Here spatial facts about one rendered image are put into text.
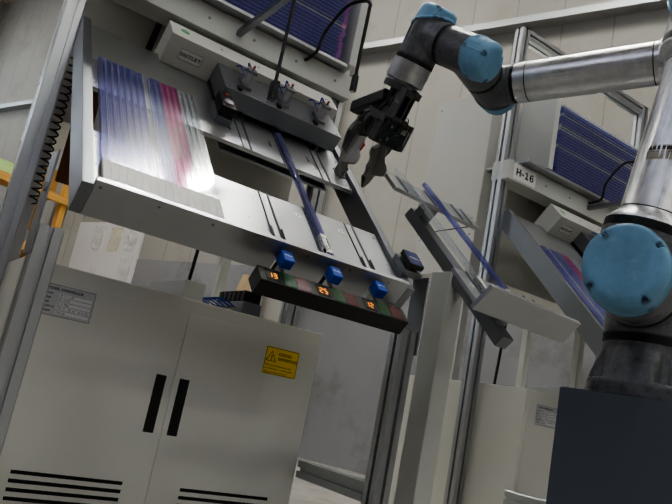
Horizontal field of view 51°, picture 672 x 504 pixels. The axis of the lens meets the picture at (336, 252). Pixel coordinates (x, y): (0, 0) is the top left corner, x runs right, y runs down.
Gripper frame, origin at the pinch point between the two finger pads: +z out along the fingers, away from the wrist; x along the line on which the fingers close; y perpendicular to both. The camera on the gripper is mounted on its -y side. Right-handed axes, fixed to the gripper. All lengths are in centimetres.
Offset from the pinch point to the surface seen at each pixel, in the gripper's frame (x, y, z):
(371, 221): 18.9, -14.6, 10.1
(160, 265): 169, -561, 240
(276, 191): 16, -62, 21
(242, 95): -12.3, -41.9, -2.1
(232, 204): -19.7, -2.1, 14.3
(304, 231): -3.3, -1.5, 14.5
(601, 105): 329, -276, -84
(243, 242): -19.1, 8.5, 17.7
